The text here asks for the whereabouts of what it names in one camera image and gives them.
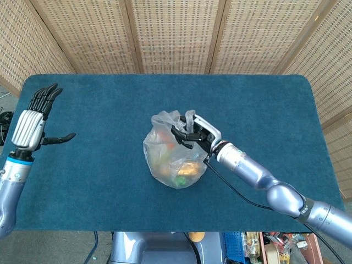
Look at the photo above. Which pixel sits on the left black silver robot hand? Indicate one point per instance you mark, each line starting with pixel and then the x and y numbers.
pixel 28 129

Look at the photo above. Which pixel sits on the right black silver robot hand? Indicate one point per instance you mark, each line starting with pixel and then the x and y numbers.
pixel 206 134

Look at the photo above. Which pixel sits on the clear plastic bag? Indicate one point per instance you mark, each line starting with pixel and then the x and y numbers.
pixel 165 170

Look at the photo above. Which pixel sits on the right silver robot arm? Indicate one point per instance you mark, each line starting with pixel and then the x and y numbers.
pixel 275 189

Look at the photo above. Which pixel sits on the black floor device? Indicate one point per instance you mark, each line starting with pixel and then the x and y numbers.
pixel 6 116

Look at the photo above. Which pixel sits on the gold foil snack packet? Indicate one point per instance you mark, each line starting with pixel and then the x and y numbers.
pixel 189 168

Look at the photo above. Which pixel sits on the white packet with orange edge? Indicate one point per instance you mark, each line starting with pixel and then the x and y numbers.
pixel 166 140

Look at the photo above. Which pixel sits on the teal carpet table mat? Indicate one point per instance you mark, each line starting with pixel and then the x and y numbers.
pixel 247 110

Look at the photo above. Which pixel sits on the green toy building brick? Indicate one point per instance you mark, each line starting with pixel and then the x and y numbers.
pixel 180 181

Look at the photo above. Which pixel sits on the woven wicker folding screen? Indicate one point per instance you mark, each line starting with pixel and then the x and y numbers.
pixel 176 35

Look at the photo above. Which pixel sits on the blue plastic crate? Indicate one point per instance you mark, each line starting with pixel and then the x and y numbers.
pixel 233 244

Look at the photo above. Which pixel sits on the clear plastic bottle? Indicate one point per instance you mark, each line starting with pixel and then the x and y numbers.
pixel 253 247

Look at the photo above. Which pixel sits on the silver blue robot torso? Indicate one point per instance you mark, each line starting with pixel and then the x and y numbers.
pixel 154 247

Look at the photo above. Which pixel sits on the pink storage box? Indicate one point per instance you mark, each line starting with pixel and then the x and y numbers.
pixel 316 247

